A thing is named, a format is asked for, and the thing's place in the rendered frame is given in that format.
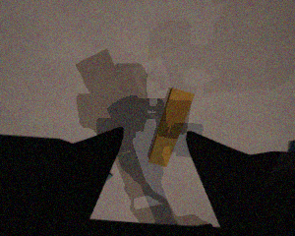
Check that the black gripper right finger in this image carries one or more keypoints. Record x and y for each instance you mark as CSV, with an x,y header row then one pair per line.
x,y
235,182

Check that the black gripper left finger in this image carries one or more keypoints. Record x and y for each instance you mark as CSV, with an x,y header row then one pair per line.
x,y
80,168

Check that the yellow-brown bar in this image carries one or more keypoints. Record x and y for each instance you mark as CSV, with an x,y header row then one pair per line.
x,y
172,120

